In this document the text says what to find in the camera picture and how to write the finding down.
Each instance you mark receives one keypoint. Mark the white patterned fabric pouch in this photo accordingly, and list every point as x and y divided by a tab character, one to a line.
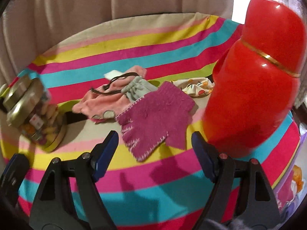
195	87

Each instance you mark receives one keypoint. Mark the pink plush cloth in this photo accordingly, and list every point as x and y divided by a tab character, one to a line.
107	101

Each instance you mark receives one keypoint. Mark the glass jar with gold lid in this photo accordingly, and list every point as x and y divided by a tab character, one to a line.
29	110

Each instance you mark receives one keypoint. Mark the grey drawstring pouch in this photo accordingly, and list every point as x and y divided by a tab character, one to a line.
134	90

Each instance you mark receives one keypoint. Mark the beige curtain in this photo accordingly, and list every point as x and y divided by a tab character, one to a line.
31	27

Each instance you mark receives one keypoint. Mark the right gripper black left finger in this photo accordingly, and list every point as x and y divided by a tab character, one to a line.
67	197

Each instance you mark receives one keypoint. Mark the magenta knitted cloth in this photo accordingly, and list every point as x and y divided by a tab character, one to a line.
157	117

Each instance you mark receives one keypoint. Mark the red thermos jug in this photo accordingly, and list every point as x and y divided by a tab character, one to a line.
256	80

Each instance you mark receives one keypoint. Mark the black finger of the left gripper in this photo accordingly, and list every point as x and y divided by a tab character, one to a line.
12	177

